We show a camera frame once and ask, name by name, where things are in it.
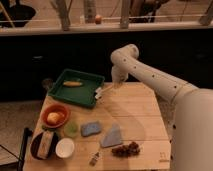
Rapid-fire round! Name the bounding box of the small metal fork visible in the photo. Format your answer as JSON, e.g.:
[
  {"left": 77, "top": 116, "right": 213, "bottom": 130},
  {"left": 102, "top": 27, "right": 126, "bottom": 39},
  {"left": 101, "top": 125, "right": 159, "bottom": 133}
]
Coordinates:
[{"left": 89, "top": 152, "right": 100, "bottom": 166}]

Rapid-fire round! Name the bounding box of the dark plate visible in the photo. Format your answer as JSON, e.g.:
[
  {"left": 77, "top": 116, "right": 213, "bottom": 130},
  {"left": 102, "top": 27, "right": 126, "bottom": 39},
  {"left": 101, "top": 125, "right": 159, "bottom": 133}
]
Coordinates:
[{"left": 30, "top": 133, "right": 59, "bottom": 160}]

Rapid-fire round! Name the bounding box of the brown grape bunch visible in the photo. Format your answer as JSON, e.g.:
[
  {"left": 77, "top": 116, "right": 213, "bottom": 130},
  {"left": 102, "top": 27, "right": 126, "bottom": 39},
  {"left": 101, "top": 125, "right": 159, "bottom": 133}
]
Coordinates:
[{"left": 111, "top": 142, "right": 140, "bottom": 157}]

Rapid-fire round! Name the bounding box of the white handled dish brush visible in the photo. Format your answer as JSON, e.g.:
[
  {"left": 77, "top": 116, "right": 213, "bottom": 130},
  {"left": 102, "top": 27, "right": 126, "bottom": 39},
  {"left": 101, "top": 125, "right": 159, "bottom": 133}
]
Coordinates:
[{"left": 95, "top": 85, "right": 113, "bottom": 100}]

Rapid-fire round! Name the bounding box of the metal cup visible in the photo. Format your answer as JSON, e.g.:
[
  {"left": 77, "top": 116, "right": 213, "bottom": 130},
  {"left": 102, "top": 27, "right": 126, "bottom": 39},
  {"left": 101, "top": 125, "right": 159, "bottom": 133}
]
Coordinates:
[{"left": 42, "top": 78, "right": 53, "bottom": 91}]

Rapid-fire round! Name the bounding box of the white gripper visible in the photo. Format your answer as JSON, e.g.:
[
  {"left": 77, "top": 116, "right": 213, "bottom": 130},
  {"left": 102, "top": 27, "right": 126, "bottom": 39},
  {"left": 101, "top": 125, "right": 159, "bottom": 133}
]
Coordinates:
[{"left": 111, "top": 66, "right": 128, "bottom": 88}]

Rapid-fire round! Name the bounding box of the green plastic tray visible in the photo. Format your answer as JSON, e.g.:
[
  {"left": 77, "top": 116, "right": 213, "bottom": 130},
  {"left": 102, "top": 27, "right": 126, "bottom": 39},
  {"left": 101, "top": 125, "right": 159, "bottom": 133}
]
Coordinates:
[{"left": 48, "top": 69, "right": 105, "bottom": 108}]

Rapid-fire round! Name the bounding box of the blue sponge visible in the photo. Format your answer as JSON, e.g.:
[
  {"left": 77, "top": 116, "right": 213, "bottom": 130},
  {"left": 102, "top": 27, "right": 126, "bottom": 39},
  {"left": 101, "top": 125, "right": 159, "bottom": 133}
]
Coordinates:
[{"left": 81, "top": 121, "right": 101, "bottom": 137}]

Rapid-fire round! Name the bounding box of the beige wrapped bar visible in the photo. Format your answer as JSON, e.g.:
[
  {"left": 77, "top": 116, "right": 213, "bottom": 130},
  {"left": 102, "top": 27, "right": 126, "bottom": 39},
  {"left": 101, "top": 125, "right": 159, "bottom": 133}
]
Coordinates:
[{"left": 37, "top": 131, "right": 54, "bottom": 159}]

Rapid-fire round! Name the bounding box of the white small bowl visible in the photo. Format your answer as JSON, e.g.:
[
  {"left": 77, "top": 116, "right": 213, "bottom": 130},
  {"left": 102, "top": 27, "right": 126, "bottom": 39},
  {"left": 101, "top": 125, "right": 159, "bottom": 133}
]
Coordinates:
[{"left": 55, "top": 138, "right": 75, "bottom": 158}]

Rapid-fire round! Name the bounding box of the blue folded cloth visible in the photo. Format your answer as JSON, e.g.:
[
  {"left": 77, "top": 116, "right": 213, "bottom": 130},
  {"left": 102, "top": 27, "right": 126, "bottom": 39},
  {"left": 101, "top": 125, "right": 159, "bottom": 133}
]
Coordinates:
[{"left": 100, "top": 124, "right": 123, "bottom": 148}]

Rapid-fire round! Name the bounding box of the small orange ball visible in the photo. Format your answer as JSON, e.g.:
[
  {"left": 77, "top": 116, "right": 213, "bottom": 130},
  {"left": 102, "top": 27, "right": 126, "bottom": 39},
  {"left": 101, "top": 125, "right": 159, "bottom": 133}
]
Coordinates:
[{"left": 95, "top": 14, "right": 102, "bottom": 24}]

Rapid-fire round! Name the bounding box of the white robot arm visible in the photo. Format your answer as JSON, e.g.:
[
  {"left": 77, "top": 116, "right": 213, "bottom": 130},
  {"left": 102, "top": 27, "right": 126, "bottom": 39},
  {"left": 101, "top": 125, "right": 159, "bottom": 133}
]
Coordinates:
[{"left": 110, "top": 44, "right": 213, "bottom": 171}]

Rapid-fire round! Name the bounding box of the yellow bun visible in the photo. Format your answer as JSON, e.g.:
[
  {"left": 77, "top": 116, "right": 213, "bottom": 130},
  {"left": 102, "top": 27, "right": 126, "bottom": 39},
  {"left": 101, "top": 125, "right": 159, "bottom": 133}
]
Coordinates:
[{"left": 47, "top": 112, "right": 61, "bottom": 125}]

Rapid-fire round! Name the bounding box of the orange bowl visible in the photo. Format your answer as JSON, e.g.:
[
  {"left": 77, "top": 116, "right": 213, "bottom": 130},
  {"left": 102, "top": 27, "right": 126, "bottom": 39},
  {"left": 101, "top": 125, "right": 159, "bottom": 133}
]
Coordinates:
[{"left": 41, "top": 104, "right": 70, "bottom": 128}]

